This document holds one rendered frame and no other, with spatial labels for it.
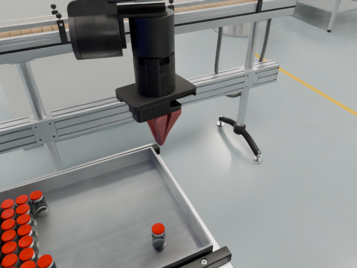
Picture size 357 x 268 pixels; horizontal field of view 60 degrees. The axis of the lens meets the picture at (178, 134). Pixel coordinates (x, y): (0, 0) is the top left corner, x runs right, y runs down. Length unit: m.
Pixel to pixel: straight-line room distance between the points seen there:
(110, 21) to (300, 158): 1.86
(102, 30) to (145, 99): 0.10
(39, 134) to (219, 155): 1.10
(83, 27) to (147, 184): 0.35
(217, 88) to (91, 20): 1.41
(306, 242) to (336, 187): 0.47
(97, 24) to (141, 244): 0.35
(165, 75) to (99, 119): 1.15
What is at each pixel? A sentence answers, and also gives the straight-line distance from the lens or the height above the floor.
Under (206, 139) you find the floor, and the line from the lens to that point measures 2.15.
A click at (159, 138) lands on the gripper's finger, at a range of 0.47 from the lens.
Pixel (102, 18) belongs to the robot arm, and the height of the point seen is 1.22.
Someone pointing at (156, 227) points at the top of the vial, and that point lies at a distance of 0.50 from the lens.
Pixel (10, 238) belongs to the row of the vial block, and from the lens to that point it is 0.55.
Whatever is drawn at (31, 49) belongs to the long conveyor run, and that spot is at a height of 0.88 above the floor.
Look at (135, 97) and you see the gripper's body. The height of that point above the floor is 1.12.
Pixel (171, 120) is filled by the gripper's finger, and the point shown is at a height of 1.08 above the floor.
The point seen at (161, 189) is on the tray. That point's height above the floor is 0.88.
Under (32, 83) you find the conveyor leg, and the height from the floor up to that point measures 0.73.
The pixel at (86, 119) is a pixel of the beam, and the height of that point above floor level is 0.50.
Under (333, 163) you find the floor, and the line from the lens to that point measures 2.19.
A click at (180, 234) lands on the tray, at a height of 0.88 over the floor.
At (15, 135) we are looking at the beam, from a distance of 1.52.
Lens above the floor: 1.34
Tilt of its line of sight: 38 degrees down
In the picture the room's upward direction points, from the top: straight up
